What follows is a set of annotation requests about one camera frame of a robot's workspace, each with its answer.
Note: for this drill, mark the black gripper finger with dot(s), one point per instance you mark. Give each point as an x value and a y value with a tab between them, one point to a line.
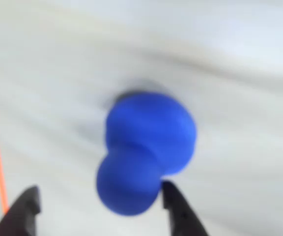
21	216
180	216

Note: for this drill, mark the blue rubber duck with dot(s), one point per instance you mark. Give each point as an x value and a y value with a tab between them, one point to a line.
146	147

